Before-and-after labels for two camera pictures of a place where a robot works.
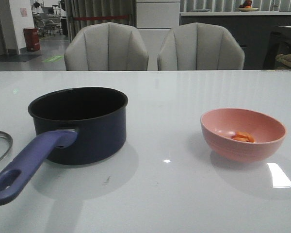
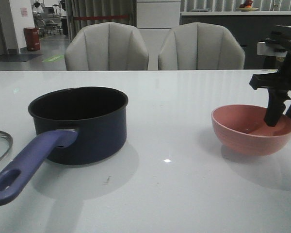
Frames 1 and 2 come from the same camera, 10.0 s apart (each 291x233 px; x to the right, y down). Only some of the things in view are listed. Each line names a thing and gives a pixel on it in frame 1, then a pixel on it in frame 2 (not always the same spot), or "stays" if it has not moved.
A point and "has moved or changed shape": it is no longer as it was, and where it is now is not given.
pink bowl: [241, 135] has moved or changed shape
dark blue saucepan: [72, 126] stays
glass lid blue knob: [1, 143] stays
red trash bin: [32, 39] stays
